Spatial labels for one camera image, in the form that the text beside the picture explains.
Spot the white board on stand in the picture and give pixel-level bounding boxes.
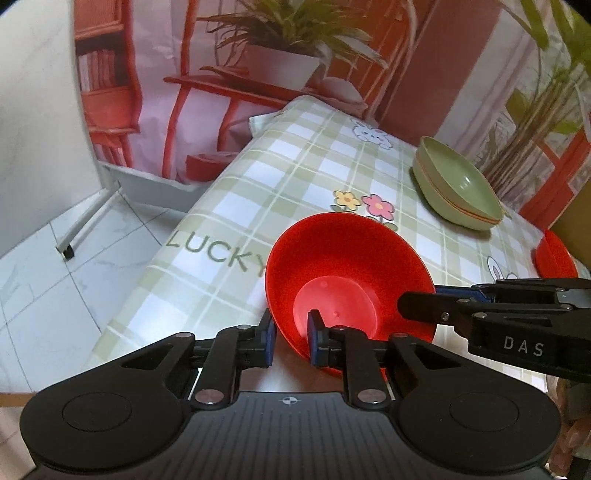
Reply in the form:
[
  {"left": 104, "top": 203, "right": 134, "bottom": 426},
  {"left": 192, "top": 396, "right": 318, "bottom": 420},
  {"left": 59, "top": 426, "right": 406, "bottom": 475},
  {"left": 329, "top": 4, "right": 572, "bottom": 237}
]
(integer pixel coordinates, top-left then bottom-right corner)
[{"left": 0, "top": 0, "right": 123, "bottom": 260}]

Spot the checked bunny tablecloth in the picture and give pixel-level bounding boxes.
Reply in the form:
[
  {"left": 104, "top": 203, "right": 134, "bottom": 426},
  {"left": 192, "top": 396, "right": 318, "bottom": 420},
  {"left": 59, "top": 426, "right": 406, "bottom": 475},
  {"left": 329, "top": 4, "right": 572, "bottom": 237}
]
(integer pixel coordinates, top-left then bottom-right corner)
[{"left": 90, "top": 95, "right": 591, "bottom": 393}]

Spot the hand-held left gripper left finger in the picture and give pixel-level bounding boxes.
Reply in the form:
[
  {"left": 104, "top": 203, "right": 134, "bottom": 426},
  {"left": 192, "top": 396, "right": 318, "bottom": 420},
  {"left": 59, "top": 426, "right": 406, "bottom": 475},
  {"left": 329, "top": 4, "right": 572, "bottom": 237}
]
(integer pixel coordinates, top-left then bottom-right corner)
[{"left": 104, "top": 308, "right": 278, "bottom": 412}]

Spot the person's right hand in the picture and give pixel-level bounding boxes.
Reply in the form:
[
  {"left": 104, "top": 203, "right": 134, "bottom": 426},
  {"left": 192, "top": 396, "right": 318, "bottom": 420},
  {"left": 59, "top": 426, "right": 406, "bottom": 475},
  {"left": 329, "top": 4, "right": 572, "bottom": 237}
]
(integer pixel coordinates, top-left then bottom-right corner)
[{"left": 549, "top": 379, "right": 591, "bottom": 480}]

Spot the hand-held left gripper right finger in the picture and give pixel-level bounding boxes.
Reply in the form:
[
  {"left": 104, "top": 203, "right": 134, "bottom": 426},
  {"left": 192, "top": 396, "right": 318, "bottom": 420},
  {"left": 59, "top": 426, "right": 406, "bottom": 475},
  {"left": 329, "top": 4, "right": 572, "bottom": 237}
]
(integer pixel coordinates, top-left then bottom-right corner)
[{"left": 307, "top": 309, "right": 468, "bottom": 412}]

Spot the wooden panel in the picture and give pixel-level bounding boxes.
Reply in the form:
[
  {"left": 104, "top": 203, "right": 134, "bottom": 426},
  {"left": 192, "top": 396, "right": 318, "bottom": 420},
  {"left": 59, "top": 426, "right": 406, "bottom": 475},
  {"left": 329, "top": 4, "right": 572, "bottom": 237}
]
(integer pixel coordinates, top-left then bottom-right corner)
[{"left": 549, "top": 203, "right": 591, "bottom": 269}]

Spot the printed room scene backdrop cloth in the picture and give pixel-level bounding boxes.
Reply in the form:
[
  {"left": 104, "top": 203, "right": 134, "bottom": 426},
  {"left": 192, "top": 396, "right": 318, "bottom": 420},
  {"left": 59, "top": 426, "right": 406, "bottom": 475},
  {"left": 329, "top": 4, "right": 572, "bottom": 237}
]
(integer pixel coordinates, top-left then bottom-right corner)
[{"left": 74, "top": 0, "right": 591, "bottom": 232}]

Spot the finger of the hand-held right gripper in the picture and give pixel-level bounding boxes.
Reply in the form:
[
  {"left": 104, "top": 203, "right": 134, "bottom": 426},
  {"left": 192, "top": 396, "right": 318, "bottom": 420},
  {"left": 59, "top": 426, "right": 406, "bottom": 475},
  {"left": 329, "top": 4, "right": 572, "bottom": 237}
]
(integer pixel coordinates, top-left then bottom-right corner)
[
  {"left": 398, "top": 289, "right": 491, "bottom": 328},
  {"left": 435, "top": 277, "right": 591, "bottom": 310}
]

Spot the red bowl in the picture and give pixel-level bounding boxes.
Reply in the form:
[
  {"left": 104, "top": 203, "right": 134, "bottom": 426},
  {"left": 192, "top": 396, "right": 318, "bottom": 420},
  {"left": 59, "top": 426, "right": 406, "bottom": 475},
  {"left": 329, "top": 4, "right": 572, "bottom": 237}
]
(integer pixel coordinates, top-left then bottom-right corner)
[
  {"left": 264, "top": 213, "right": 437, "bottom": 380},
  {"left": 533, "top": 229, "right": 579, "bottom": 279}
]

